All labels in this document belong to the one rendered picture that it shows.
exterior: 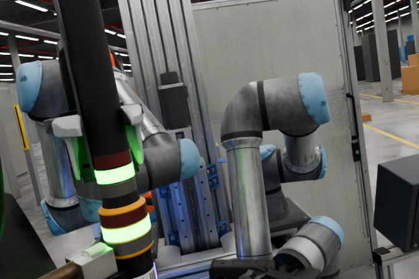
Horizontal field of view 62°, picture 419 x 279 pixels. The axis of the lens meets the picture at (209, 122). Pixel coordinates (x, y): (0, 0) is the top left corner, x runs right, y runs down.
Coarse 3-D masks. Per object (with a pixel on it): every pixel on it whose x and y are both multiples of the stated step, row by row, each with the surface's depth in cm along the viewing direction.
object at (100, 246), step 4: (96, 244) 30; (100, 244) 30; (104, 244) 30; (88, 248) 30; (92, 248) 29; (96, 248) 30; (100, 248) 30; (84, 252) 29; (88, 252) 29; (92, 252) 29; (96, 252) 29
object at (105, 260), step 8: (104, 248) 30; (112, 248) 30; (72, 256) 29; (80, 256) 29; (88, 256) 29; (96, 256) 29; (104, 256) 29; (112, 256) 29; (80, 264) 28; (88, 264) 28; (96, 264) 28; (104, 264) 29; (112, 264) 29; (80, 272) 28; (88, 272) 28; (96, 272) 28; (104, 272) 29; (112, 272) 29; (120, 272) 30
